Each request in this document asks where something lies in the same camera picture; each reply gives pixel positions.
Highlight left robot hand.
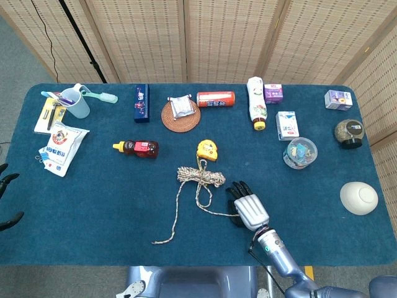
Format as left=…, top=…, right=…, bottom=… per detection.
left=0, top=163, right=25, bottom=232

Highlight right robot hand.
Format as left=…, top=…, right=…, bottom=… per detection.
left=225, top=181, right=270, bottom=232

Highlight beige braided rope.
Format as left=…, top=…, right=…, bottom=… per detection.
left=151, top=158, right=241, bottom=245

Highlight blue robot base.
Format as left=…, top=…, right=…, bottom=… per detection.
left=116, top=266, right=270, bottom=298

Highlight clear plastic jar of clips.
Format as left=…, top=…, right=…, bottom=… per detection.
left=282, top=137, right=318, bottom=170

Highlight yellow tape measure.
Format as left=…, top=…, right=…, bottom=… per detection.
left=195, top=139, right=219, bottom=170

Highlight blue binder clip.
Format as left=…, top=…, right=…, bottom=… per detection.
left=34, top=146, right=52, bottom=163

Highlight white and blue box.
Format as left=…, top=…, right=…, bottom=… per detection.
left=275, top=111, right=300, bottom=142

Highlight white sugar bag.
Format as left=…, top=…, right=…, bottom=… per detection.
left=43, top=120, right=91, bottom=178

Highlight blue table carpet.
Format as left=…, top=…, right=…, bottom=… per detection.
left=0, top=83, right=389, bottom=267

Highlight cream upturned bowl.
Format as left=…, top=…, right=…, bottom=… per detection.
left=339, top=181, right=380, bottom=216

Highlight yellow packaged utility knife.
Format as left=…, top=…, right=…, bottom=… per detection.
left=33, top=97, right=68, bottom=135

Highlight white bottle yellow cap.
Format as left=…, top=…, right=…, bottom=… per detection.
left=246, top=76, right=268, bottom=131

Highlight round woven coaster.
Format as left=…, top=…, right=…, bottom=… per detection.
left=161, top=98, right=202, bottom=133

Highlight orange drink can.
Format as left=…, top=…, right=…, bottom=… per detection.
left=196, top=91, right=236, bottom=109

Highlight small purple carton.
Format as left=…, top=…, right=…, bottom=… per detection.
left=264, top=83, right=283, bottom=105

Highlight glass jar black lid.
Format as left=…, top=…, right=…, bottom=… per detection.
left=334, top=119, right=365, bottom=150

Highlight silver foil packet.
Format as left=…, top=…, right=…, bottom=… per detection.
left=167, top=94, right=195, bottom=120

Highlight honey bear bottle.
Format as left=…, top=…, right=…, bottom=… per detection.
left=112, top=140, right=159, bottom=160

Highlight light blue toothbrush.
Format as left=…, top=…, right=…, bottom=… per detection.
left=40, top=90, right=63, bottom=101

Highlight purple toothpaste tube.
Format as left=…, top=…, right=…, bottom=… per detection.
left=49, top=91, right=76, bottom=106

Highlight purple and white carton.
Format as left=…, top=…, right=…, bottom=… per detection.
left=324, top=89, right=354, bottom=112

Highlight dark blue rectangular box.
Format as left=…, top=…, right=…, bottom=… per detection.
left=133, top=83, right=151, bottom=124

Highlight mint green brush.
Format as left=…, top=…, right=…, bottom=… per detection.
left=79, top=88, right=119, bottom=104

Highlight black stand pole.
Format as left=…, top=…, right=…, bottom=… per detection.
left=58, top=0, right=108, bottom=84

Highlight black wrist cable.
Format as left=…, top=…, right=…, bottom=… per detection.
left=248, top=240, right=286, bottom=296

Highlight light blue handled cup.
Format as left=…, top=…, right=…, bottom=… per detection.
left=60, top=83, right=91, bottom=120

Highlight thin black hanging cable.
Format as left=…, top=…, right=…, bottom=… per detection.
left=30, top=0, right=60, bottom=84

